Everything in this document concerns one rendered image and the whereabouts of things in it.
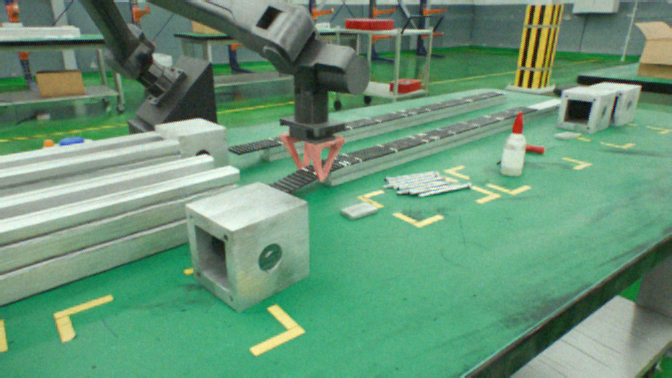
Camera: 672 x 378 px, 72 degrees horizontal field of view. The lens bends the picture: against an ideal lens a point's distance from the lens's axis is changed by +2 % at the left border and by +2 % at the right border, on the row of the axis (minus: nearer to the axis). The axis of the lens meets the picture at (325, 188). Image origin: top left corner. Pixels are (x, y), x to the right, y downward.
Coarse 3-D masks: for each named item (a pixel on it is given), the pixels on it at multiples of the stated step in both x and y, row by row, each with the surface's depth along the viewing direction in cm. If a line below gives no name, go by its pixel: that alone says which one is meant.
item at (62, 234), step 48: (48, 192) 55; (96, 192) 58; (144, 192) 55; (192, 192) 59; (0, 240) 46; (48, 240) 49; (96, 240) 53; (144, 240) 57; (0, 288) 48; (48, 288) 51
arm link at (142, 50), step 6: (138, 48) 112; (144, 48) 113; (132, 54) 112; (138, 54) 112; (144, 54) 114; (150, 54) 114; (132, 60) 112; (138, 60) 113; (144, 60) 115; (150, 60) 118; (138, 66) 113; (144, 66) 118; (144, 72) 118
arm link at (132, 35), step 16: (80, 0) 91; (96, 0) 89; (112, 0) 94; (96, 16) 95; (112, 16) 96; (112, 32) 99; (128, 32) 104; (112, 48) 107; (128, 48) 107; (112, 64) 112; (128, 64) 111
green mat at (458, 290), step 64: (256, 128) 120; (512, 128) 120; (640, 128) 119; (320, 192) 78; (384, 192) 78; (448, 192) 78; (576, 192) 78; (640, 192) 78; (320, 256) 58; (384, 256) 58; (448, 256) 58; (512, 256) 58; (576, 256) 58; (128, 320) 46; (192, 320) 46; (256, 320) 46; (320, 320) 46; (384, 320) 46; (448, 320) 46; (512, 320) 46
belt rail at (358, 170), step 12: (540, 108) 129; (552, 108) 133; (504, 120) 116; (528, 120) 125; (468, 132) 106; (480, 132) 111; (492, 132) 113; (432, 144) 98; (444, 144) 102; (456, 144) 104; (384, 156) 88; (396, 156) 91; (408, 156) 94; (420, 156) 96; (348, 168) 82; (360, 168) 85; (372, 168) 87; (384, 168) 89; (324, 180) 82; (336, 180) 81
